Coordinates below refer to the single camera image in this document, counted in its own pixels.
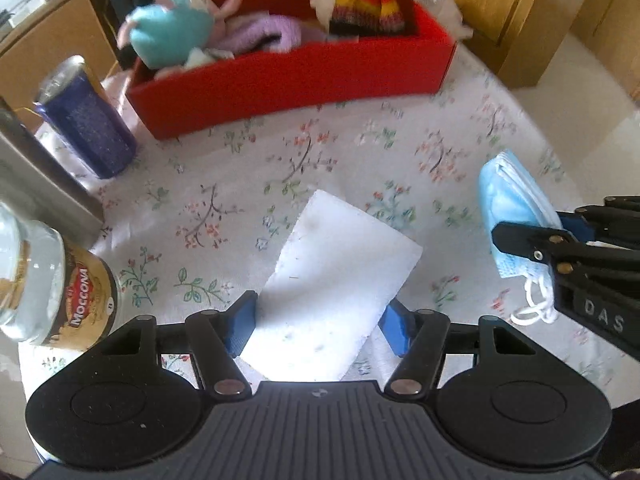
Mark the purple fuzzy cloth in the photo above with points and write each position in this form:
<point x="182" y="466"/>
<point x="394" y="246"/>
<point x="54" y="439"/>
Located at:
<point x="260" y="35"/>

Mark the white sponge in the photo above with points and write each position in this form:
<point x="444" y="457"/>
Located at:
<point x="330" y="280"/>

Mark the stainless steel container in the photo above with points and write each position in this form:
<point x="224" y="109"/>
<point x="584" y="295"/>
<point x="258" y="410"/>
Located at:
<point x="35" y="170"/>

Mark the pink pig doll teal dress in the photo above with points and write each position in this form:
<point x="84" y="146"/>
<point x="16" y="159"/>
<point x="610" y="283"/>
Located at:
<point x="165" y="30"/>

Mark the blue drink can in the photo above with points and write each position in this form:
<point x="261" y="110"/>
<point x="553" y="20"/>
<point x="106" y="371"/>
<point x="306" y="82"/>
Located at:
<point x="85" y="120"/>

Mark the wooden wardrobe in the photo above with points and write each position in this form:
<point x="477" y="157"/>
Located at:
<point x="540" y="10"/>

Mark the clear plastic bag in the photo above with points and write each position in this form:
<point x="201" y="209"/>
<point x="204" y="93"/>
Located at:
<point x="442" y="10"/>

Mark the light wooden cabinet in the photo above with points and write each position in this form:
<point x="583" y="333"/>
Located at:
<point x="45" y="45"/>

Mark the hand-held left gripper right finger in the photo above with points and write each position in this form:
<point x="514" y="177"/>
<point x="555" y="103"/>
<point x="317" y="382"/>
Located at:
<point x="395" y="332"/>

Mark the red box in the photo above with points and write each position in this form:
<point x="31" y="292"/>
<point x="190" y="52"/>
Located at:
<point x="300" y="85"/>

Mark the glass coffee jar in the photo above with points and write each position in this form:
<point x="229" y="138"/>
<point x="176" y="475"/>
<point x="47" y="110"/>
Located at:
<point x="55" y="290"/>

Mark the floral tablecloth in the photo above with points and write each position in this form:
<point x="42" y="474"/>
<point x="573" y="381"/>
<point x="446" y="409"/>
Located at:
<point x="350" y="160"/>

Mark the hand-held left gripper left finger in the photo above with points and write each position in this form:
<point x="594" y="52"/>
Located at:
<point x="242" y="324"/>

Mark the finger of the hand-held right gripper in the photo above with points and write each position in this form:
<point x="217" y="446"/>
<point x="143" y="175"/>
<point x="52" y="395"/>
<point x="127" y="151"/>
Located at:
<point x="580" y="225"/>
<point x="525" y="240"/>

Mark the blue face mask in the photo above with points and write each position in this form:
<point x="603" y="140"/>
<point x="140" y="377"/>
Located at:
<point x="505" y="195"/>

